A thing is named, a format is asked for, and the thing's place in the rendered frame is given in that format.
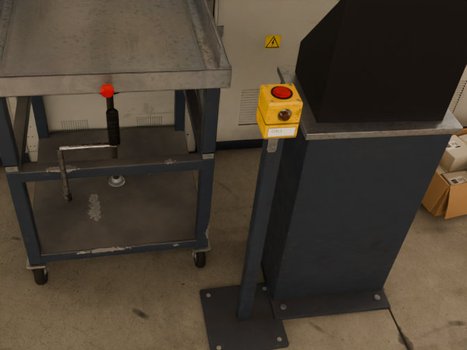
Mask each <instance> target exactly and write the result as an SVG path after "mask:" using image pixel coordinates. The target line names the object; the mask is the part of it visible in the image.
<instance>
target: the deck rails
mask: <svg viewBox="0 0 467 350"><path fill-rule="evenodd" d="M13 1H14V0H0V66H1V59H2V55H3V49H4V45H5V41H6V36H7V32H8V25H9V21H10V15H11V11H12V7H13ZM185 2H186V6H187V9H188V13H189V15H190V20H191V22H192V27H193V29H194V32H195V36H196V38H197V43H198V45H199V50H200V52H201V55H202V59H203V61H204V66H205V68H206V70H216V69H222V68H221V65H220V58H221V48H222V45H221V42H220V39H219V37H218V33H217V31H216V29H215V25H214V23H213V20H212V17H211V14H210V12H209V9H208V6H207V4H206V1H205V0H185ZM218 46H219V48H218Z"/></svg>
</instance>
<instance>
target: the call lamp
mask: <svg viewBox="0 0 467 350"><path fill-rule="evenodd" d="M291 116H292V112H291V110H290V109H288V108H284V109H282V110H280V111H279V112H278V114H277V118H278V120H279V121H282V122H285V121H288V120H289V119H290V118H291Z"/></svg>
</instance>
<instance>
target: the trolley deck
mask: <svg viewBox="0 0 467 350"><path fill-rule="evenodd" d="M205 1H206V4H207V6H208V9H209V12H210V14H211V17H212V20H213V23H214V25H215V29H216V31H217V33H218V37H219V39H220V42H221V45H222V48H221V58H220V65H221V68H222V69H216V70H206V68H205V66H204V61H203V59H202V55H201V52H200V50H199V45H198V43H197V38H196V36H195V32H194V29H193V27H192V22H191V20H190V15H189V13H188V9H187V6H186V2H185V0H14V1H13V7H12V11H11V15H10V21H9V25H8V32H7V36H6V41H5V45H4V49H3V55H2V59H1V66H0V97H29V96H47V95H64V94H97V93H101V92H100V88H101V86H102V85H103V84H105V82H108V83H109V84H111V85H112V86H113V88H114V92H148V91H166V90H198V89H216V88H230V87H231V73H232V66H231V63H230V61H229V58H228V55H227V52H226V50H225V47H224V45H223V42H222V39H221V37H220V34H219V31H218V28H217V26H216V23H215V20H214V18H213V14H212V12H211V9H210V7H209V4H208V1H207V0H205Z"/></svg>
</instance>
